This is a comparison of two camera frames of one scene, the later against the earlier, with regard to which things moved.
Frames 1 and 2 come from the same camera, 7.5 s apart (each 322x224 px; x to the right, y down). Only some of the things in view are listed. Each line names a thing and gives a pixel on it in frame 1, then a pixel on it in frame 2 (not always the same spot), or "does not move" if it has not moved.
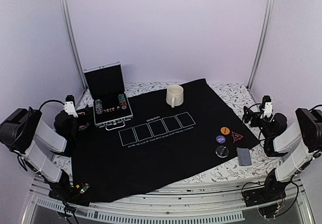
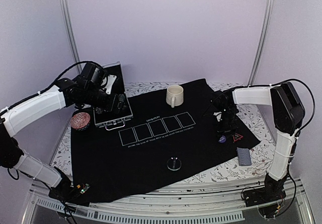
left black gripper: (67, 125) to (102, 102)
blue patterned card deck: (244, 156) does not move
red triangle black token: (236, 137) does not move
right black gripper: (256, 116) to (232, 130)
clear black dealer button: (222, 151) to (174, 163)
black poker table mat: (176, 133) does not move
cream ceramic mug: (174, 96) does not move
